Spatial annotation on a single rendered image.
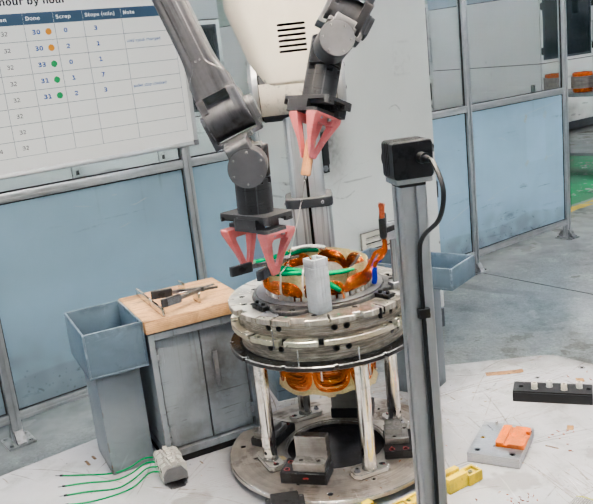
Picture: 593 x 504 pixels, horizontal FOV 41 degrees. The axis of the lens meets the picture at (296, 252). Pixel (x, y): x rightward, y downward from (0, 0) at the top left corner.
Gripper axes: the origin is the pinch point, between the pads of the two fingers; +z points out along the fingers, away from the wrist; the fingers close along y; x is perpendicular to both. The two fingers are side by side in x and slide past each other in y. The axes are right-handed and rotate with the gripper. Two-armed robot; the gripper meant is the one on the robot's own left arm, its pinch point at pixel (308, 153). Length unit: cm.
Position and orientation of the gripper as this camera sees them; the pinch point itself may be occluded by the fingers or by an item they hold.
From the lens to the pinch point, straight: 132.6
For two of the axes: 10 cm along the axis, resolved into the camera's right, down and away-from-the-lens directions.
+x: 6.9, 1.3, 7.1
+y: 7.0, 1.1, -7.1
